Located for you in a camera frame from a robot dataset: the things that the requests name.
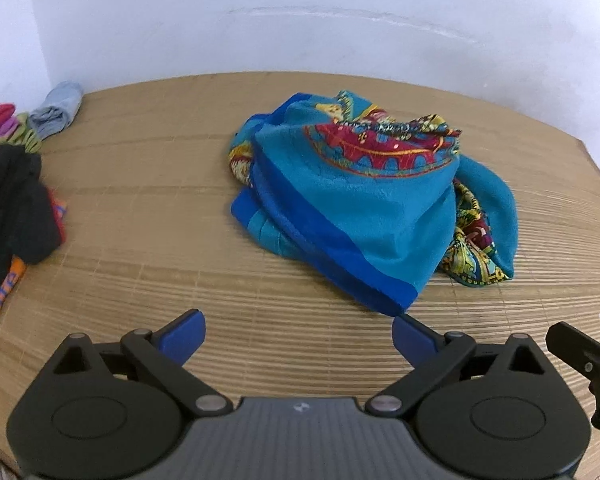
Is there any bamboo mat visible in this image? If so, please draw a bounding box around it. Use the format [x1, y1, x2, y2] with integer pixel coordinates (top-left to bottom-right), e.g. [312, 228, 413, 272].
[0, 72, 600, 480]

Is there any colourful patterned cloth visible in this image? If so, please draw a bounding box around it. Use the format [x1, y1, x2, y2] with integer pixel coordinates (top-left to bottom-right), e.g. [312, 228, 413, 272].
[228, 90, 520, 317]

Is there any orange printed garment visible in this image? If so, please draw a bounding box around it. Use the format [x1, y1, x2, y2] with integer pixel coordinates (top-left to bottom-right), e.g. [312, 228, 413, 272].
[0, 187, 69, 324]

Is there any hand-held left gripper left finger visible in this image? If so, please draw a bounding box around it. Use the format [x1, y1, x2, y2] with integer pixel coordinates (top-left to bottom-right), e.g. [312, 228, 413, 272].
[50, 309, 233, 417]

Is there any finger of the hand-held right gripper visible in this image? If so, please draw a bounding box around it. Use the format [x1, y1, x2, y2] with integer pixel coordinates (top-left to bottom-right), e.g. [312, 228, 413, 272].
[546, 322, 600, 433]

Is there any light blue garment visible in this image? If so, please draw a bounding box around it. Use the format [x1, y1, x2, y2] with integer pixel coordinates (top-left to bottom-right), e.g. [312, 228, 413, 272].
[29, 81, 84, 139]

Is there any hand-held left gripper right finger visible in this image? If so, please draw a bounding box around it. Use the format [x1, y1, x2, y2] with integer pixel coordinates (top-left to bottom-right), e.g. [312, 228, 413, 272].
[364, 314, 549, 417]

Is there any green garment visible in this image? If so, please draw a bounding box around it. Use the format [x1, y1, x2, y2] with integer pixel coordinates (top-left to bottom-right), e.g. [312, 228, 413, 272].
[12, 111, 44, 155]

